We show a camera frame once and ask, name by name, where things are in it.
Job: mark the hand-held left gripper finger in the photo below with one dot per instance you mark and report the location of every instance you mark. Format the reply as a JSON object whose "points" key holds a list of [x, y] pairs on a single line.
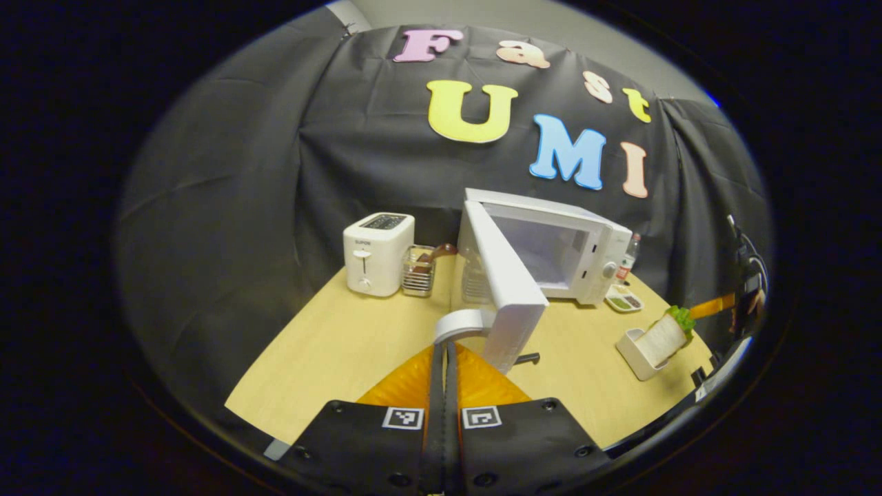
{"points": [[452, 413], [436, 413]]}

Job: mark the metal mesh utensil holder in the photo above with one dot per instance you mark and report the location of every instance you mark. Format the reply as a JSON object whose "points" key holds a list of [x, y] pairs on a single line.
{"points": [[417, 272]]}

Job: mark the white divided dish of beans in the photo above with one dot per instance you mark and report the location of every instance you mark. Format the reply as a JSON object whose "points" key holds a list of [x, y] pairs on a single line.
{"points": [[623, 301]]}

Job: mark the white toaster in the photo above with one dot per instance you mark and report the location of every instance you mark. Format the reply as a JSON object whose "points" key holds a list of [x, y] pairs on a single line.
{"points": [[375, 255]]}

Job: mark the black backdrop cloth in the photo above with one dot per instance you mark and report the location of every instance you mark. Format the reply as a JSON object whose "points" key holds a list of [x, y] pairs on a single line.
{"points": [[241, 172]]}

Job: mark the white plastic tray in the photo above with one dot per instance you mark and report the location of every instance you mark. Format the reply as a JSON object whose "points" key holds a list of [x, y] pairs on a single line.
{"points": [[637, 358]]}

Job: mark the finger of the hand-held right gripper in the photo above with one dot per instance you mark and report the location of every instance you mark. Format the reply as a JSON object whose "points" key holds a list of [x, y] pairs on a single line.
{"points": [[713, 306]]}

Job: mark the white microwave oven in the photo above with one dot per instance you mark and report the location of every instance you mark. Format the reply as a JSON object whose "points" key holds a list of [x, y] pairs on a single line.
{"points": [[510, 289]]}

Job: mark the clear red-label water bottle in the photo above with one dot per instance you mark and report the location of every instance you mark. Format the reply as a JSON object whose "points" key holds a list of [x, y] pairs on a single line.
{"points": [[626, 262]]}

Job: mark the sandwich with green lettuce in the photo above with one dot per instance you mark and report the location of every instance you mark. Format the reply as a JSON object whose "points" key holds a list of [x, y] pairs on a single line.
{"points": [[665, 337]]}

